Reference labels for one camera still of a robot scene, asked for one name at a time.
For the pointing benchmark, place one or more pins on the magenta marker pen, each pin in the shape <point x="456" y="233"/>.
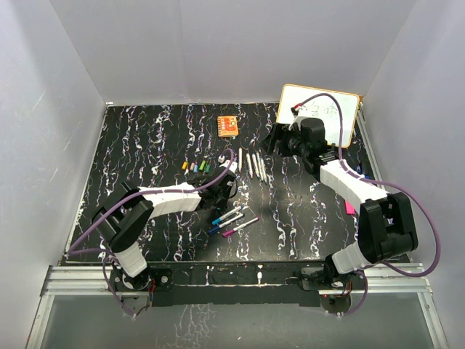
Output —
<point x="239" y="227"/>

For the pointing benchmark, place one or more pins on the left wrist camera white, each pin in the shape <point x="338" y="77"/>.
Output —
<point x="225" y="163"/>

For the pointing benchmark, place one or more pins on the dark blue marker pen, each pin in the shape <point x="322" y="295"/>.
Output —
<point x="225" y="223"/>

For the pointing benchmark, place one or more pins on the dark green marker pen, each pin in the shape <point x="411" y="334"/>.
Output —
<point x="263" y="170"/>

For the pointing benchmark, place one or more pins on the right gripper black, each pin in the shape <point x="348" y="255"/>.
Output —
<point x="279" y="132"/>

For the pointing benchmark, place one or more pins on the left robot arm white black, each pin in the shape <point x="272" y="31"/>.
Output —
<point x="127" y="210"/>

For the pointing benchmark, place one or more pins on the cyan marker pen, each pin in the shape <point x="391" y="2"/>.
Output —
<point x="218" y="221"/>

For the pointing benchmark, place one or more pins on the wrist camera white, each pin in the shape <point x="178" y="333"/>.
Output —
<point x="299" y="112"/>
<point x="225" y="163"/>

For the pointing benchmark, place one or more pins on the yellow marker pen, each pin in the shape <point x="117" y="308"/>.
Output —
<point x="240" y="159"/>

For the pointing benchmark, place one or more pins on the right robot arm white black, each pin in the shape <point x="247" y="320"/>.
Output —
<point x="386" y="227"/>

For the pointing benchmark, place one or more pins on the aluminium rail frame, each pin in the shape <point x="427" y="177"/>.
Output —
<point x="93" y="280"/>

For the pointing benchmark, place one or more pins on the light green marker pen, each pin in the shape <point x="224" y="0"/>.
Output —
<point x="258" y="158"/>

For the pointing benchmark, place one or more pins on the white board orange frame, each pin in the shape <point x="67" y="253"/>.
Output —
<point x="323" y="108"/>

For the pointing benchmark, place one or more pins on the light blue marker pen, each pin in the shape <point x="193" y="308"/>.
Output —
<point x="256" y="166"/>

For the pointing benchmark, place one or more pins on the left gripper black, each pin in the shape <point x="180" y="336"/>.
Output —
<point x="221" y="204"/>

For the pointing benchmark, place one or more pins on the magenta object at edge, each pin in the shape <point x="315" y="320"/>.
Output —
<point x="349" y="208"/>

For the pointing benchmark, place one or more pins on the blue object at edge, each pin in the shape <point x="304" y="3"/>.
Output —
<point x="359" y="169"/>

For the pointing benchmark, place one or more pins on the black base frame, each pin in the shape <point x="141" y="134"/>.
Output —
<point x="165" y="284"/>

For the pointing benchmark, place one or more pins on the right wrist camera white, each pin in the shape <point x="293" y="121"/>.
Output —
<point x="299" y="112"/>

